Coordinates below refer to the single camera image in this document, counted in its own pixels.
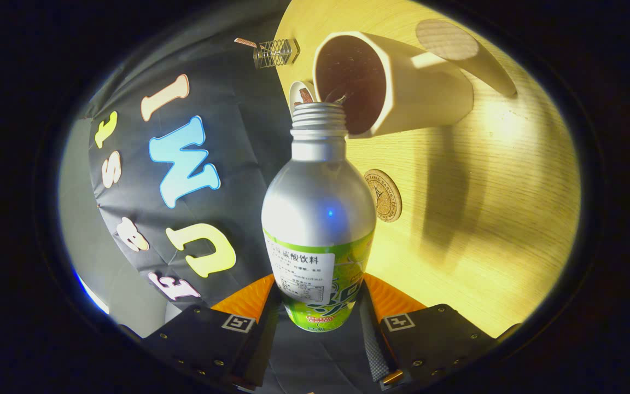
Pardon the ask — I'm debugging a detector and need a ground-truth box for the beige cup with handle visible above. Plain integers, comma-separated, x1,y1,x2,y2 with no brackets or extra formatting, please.
313,19,518,138

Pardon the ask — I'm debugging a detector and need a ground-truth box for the round cork coaster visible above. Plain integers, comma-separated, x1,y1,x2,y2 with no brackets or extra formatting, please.
363,169,403,223

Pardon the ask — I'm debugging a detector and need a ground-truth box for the wooden table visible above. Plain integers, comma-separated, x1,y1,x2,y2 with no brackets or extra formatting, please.
274,0,582,339

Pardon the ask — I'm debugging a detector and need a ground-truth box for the silver bottle with green label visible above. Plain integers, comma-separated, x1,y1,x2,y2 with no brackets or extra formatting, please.
261,102,377,333

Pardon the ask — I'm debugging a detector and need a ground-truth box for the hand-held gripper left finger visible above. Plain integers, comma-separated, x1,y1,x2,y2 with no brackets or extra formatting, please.
129,274,284,392

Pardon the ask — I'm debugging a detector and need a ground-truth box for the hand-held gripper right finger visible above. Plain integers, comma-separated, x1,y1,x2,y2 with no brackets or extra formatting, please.
357,273,501,391

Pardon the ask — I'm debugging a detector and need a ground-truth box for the black backdrop cloth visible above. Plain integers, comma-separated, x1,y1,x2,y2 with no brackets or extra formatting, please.
83,0,381,394

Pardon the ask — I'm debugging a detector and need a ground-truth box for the wire mesh holder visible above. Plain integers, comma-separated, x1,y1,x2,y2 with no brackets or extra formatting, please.
253,38,301,70

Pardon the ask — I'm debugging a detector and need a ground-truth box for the white oval plate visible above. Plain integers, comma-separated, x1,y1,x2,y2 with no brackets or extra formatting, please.
288,80,317,113

